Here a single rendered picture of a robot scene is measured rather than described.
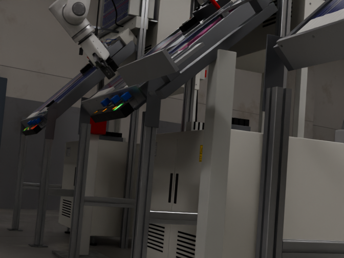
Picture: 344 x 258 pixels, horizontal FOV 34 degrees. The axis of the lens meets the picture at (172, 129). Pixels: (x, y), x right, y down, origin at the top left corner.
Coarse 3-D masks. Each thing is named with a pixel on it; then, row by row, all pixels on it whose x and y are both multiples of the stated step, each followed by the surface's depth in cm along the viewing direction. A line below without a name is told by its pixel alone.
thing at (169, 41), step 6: (174, 36) 252; (180, 36) 247; (162, 42) 260; (168, 42) 245; (156, 48) 256; (162, 48) 243; (120, 78) 242; (108, 84) 251; (114, 84) 237; (102, 90) 245; (108, 90) 233
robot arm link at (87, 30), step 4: (84, 28) 198; (88, 28) 198; (92, 28) 200; (80, 32) 197; (84, 32) 198; (88, 32) 198; (92, 32) 202; (76, 36) 198; (80, 36) 198; (84, 36) 198; (76, 40) 199; (80, 40) 200
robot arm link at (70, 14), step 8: (72, 0) 189; (80, 0) 190; (88, 0) 192; (64, 8) 192; (72, 8) 189; (80, 8) 190; (88, 8) 192; (64, 16) 193; (72, 16) 190; (80, 16) 190
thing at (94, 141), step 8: (96, 128) 284; (104, 128) 286; (96, 136) 288; (96, 144) 288; (96, 152) 288; (88, 160) 286; (96, 160) 287; (88, 168) 285; (88, 176) 285; (88, 184) 285; (88, 192) 285; (88, 208) 285; (88, 216) 284; (88, 224) 284; (88, 232) 284; (88, 240) 284; (80, 248) 282; (88, 248) 284; (64, 256) 274; (80, 256) 278; (88, 256) 280; (96, 256) 282; (104, 256) 284
